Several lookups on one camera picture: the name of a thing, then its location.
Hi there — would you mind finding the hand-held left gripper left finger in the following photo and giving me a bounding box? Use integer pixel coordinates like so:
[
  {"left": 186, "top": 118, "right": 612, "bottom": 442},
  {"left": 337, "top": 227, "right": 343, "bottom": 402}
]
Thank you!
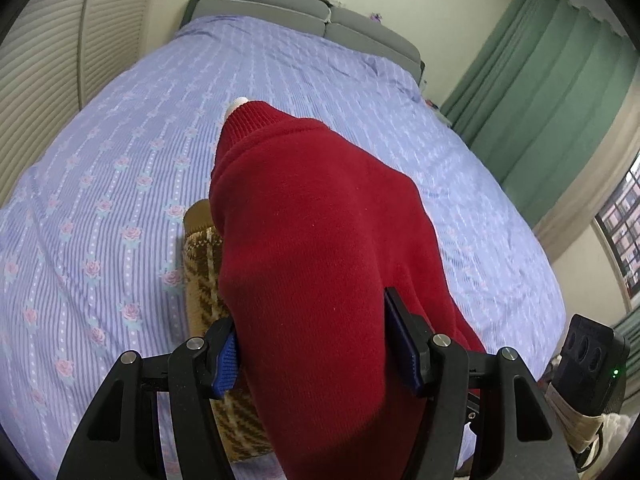
[{"left": 56, "top": 317, "right": 241, "bottom": 480}]

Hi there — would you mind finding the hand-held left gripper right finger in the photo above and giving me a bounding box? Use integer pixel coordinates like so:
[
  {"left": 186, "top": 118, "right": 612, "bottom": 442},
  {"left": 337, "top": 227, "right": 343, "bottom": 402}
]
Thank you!
[{"left": 384, "top": 287, "right": 581, "bottom": 480}]

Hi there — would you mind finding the red sweater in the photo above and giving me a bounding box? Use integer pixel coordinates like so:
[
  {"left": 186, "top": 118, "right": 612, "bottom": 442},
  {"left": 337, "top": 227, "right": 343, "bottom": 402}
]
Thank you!
[{"left": 209, "top": 96, "right": 488, "bottom": 480}]

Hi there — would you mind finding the person's right forearm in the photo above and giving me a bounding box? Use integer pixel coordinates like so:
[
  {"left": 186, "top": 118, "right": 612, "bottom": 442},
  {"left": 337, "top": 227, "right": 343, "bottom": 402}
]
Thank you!
[{"left": 542, "top": 382, "right": 640, "bottom": 466}]

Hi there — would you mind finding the green curtain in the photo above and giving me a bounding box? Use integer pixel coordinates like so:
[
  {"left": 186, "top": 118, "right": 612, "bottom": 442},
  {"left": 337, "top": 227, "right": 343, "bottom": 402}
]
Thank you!
[
  {"left": 440, "top": 0, "right": 638, "bottom": 231},
  {"left": 611, "top": 307, "right": 640, "bottom": 348}
]

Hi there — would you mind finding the brown patterned knit sweater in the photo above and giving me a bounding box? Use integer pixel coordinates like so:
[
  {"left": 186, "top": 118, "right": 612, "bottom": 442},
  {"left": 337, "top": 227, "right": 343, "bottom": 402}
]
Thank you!
[{"left": 182, "top": 199, "right": 273, "bottom": 463}]

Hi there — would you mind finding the window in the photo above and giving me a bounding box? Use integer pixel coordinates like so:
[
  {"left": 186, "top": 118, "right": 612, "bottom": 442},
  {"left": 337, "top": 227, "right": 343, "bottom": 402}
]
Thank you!
[{"left": 592, "top": 152, "right": 640, "bottom": 311}]

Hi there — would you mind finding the purple floral bed sheet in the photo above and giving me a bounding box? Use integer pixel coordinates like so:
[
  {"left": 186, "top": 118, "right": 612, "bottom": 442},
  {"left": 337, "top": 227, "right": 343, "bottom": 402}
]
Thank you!
[{"left": 0, "top": 15, "right": 568, "bottom": 480}]

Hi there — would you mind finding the white bedside table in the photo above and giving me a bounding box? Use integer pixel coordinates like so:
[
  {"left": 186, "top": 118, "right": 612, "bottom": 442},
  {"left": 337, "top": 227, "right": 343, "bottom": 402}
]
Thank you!
[{"left": 424, "top": 97, "right": 453, "bottom": 123}]

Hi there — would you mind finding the grey padded headboard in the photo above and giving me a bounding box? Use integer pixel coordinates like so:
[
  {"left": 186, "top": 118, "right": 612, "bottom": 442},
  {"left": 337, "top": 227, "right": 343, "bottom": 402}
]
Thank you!
[{"left": 181, "top": 0, "right": 426, "bottom": 86}]

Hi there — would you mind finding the white louvred closet door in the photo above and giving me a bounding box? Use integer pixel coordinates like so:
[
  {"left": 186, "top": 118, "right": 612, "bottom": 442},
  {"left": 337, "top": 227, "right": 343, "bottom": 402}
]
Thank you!
[{"left": 0, "top": 0, "right": 163, "bottom": 206}]

